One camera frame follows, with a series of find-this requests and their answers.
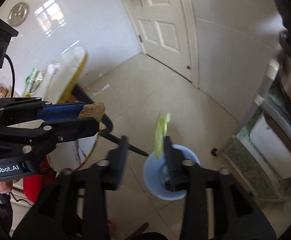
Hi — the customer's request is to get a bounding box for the brown paper ball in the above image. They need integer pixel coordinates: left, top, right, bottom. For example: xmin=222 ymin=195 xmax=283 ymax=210
xmin=78 ymin=102 xmax=105 ymax=123

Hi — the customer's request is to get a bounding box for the green checkered plastic bag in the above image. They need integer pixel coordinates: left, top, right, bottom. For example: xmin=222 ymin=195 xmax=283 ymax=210
xmin=23 ymin=68 xmax=43 ymax=97

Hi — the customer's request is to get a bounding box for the lime green paper sheet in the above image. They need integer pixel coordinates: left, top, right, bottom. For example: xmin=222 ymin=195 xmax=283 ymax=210
xmin=154 ymin=113 xmax=171 ymax=159

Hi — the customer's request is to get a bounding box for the light blue trash bin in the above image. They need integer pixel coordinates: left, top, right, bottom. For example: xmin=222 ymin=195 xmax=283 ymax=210
xmin=143 ymin=141 xmax=201 ymax=201

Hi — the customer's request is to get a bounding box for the person left hand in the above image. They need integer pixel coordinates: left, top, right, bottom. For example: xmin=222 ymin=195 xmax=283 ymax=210
xmin=0 ymin=180 xmax=13 ymax=194

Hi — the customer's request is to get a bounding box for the round white marble table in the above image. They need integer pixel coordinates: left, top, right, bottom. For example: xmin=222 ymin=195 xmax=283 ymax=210
xmin=36 ymin=47 xmax=99 ymax=172

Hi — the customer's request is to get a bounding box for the white storage rack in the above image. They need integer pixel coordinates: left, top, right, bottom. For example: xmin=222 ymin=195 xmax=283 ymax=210
xmin=219 ymin=59 xmax=291 ymax=202

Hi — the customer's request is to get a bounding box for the white panel door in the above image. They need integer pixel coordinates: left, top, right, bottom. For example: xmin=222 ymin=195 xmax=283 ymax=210
xmin=121 ymin=0 xmax=199 ymax=87

